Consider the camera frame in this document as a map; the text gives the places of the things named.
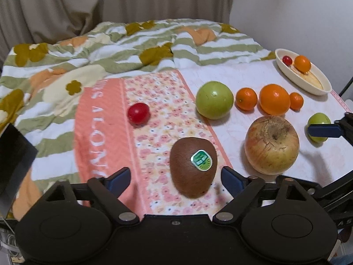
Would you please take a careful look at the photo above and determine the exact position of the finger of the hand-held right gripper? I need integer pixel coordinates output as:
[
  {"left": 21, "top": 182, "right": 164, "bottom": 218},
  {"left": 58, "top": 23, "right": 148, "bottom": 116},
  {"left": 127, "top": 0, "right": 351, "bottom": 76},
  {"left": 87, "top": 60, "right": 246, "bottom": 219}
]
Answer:
[
  {"left": 314, "top": 170, "right": 353, "bottom": 228},
  {"left": 307, "top": 112, "right": 353, "bottom": 139}
]

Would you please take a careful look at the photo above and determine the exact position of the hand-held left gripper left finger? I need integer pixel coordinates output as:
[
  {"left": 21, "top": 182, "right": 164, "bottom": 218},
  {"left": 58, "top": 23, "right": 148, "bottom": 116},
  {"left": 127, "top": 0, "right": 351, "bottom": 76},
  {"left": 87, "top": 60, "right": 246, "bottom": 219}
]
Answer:
[{"left": 41, "top": 166, "right": 140, "bottom": 225}]

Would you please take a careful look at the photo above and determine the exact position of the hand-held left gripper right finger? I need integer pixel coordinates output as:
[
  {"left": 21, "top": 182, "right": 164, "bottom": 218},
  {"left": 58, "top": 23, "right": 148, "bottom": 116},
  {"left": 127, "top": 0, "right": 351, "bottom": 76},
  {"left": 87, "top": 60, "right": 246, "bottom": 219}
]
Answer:
[{"left": 212, "top": 166, "right": 316, "bottom": 225}]

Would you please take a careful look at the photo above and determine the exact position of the small green fruit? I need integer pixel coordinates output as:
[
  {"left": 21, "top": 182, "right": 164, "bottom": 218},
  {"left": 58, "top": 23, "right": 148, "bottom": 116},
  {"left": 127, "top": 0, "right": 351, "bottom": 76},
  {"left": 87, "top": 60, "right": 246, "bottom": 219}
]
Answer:
[{"left": 307, "top": 113, "right": 331, "bottom": 143}]

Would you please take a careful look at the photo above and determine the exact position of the small mandarin orange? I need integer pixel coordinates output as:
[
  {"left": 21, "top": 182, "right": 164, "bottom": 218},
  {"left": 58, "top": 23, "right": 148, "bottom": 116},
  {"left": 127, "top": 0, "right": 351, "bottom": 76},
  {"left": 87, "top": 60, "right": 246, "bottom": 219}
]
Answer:
[{"left": 289, "top": 92, "right": 304, "bottom": 111}]

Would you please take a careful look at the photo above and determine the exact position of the brown kiwi with green sticker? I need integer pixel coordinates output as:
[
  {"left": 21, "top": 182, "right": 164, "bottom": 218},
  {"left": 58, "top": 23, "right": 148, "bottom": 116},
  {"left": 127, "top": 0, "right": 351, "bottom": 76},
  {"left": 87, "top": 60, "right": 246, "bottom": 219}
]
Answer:
[{"left": 169, "top": 137, "right": 218, "bottom": 199}]

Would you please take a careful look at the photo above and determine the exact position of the white oval bowl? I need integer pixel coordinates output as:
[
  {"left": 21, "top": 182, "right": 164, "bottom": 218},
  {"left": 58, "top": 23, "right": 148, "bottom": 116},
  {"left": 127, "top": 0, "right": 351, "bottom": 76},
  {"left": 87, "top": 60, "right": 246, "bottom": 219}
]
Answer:
[{"left": 275, "top": 48, "right": 333, "bottom": 97}]

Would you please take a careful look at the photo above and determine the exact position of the yellow red apple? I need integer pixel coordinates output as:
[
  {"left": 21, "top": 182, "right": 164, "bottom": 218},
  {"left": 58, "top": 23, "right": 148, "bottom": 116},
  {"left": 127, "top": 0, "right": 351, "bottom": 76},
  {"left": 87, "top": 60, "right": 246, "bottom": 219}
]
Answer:
[{"left": 244, "top": 115, "right": 300, "bottom": 175}]

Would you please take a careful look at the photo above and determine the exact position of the large orange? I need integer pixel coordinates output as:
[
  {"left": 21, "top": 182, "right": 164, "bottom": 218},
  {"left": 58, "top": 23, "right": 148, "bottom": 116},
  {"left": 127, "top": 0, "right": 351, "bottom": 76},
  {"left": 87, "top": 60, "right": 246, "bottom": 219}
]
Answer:
[{"left": 259, "top": 83, "right": 291, "bottom": 116}]

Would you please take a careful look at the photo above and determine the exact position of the large green round fruit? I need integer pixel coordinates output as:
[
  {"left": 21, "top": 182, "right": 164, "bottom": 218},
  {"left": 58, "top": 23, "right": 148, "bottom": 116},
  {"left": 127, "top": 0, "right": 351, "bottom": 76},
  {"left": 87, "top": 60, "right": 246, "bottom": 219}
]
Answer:
[{"left": 195, "top": 81, "right": 234, "bottom": 120}]

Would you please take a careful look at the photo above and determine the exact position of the pink floral cloth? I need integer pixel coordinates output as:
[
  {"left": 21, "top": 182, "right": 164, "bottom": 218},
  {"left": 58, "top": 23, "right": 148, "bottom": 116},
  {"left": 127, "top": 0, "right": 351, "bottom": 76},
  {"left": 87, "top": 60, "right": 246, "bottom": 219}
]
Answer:
[{"left": 74, "top": 69, "right": 235, "bottom": 216}]

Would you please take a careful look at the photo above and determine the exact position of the black box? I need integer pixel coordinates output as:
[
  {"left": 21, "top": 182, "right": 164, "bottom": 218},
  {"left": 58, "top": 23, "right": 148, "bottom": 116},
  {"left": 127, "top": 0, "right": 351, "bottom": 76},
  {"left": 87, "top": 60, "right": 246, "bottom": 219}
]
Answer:
[{"left": 0, "top": 124, "right": 38, "bottom": 219}]

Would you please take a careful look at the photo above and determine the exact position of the green striped floral blanket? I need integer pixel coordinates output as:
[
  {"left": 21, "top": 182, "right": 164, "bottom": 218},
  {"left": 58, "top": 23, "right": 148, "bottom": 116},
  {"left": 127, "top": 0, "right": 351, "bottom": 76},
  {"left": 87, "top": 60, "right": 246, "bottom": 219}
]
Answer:
[{"left": 0, "top": 19, "right": 276, "bottom": 221}]

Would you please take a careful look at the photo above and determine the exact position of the clear container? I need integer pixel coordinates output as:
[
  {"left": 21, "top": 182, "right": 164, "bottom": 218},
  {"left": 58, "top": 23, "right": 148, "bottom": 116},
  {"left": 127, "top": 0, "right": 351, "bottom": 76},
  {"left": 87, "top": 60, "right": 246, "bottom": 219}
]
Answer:
[{"left": 0, "top": 218, "right": 18, "bottom": 265}]

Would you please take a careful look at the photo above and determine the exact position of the beige curtain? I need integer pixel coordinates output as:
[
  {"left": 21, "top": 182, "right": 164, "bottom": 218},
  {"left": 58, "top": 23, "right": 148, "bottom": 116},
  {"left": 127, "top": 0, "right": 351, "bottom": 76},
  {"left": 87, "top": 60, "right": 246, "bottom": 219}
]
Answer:
[{"left": 0, "top": 0, "right": 232, "bottom": 61}]

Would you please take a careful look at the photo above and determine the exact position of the black cable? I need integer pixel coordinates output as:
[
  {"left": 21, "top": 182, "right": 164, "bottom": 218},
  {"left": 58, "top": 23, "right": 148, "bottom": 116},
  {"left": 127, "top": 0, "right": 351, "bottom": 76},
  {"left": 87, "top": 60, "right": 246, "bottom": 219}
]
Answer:
[{"left": 340, "top": 76, "right": 353, "bottom": 98}]

